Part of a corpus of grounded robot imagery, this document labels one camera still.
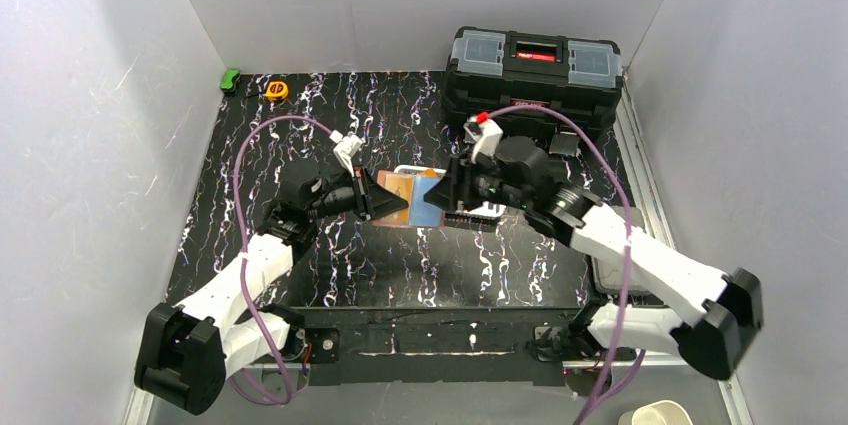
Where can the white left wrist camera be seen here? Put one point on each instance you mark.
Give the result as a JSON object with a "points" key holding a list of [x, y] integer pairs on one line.
{"points": [[345, 148]]}

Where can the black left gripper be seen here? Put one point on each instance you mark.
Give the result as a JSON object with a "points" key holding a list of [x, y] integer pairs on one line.
{"points": [[361, 193]]}

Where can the brown leather card holder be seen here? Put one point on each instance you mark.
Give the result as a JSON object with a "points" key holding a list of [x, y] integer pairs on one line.
{"points": [[411, 183]]}

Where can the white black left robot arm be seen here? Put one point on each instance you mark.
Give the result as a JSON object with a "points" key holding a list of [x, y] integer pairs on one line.
{"points": [[189, 350]]}

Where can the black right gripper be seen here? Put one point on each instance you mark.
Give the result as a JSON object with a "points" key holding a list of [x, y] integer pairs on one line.
{"points": [[457, 185]]}

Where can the yellow tape measure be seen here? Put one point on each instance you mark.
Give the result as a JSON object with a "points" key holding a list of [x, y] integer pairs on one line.
{"points": [[276, 90]]}

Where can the white plastic cup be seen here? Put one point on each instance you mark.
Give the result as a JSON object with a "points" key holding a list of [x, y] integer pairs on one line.
{"points": [[663, 412]]}

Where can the black red toolbox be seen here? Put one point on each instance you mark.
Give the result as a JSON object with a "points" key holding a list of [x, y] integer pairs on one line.
{"points": [[488, 70]]}

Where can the green small device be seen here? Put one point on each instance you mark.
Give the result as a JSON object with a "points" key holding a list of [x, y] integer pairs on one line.
{"points": [[229, 81]]}

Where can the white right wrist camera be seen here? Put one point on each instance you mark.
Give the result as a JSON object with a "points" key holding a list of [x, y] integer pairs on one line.
{"points": [[485, 135]]}

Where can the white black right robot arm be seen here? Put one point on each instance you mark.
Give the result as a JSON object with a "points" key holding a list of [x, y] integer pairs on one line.
{"points": [[709, 318]]}

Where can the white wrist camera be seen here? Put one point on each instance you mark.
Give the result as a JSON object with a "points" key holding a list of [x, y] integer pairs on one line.
{"points": [[485, 135], [345, 148]]}

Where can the white plastic basket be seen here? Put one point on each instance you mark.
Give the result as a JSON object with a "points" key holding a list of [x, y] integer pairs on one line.
{"points": [[484, 218]]}

